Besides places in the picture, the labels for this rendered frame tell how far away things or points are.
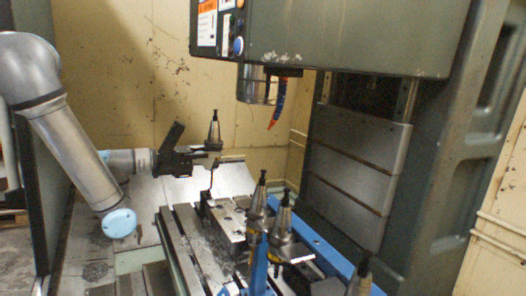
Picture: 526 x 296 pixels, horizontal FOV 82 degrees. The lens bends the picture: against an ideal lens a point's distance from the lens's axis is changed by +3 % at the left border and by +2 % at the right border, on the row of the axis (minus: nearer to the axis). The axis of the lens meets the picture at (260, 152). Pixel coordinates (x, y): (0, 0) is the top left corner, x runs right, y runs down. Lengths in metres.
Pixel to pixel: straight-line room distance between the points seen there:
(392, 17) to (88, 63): 1.51
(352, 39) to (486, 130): 0.75
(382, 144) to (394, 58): 0.39
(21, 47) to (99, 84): 1.16
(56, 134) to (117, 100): 1.18
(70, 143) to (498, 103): 1.32
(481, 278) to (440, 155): 0.62
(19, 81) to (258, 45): 0.45
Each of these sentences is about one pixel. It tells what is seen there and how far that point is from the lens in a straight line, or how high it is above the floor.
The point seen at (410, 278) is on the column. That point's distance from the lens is 1.29.
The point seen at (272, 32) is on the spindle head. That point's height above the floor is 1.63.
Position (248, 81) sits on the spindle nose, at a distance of 0.92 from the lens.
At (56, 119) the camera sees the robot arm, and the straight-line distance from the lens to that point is 0.73.
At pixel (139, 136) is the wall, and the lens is 1.95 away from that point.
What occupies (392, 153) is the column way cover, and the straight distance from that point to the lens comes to 1.12.
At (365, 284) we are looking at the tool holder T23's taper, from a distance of 0.49.
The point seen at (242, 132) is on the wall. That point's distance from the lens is 2.12.
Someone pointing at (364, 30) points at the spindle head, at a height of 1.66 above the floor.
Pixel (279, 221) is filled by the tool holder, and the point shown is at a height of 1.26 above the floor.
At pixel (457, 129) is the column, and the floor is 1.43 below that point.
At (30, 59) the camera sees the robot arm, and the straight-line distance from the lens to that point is 0.74.
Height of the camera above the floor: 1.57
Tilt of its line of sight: 17 degrees down
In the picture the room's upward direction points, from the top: 6 degrees clockwise
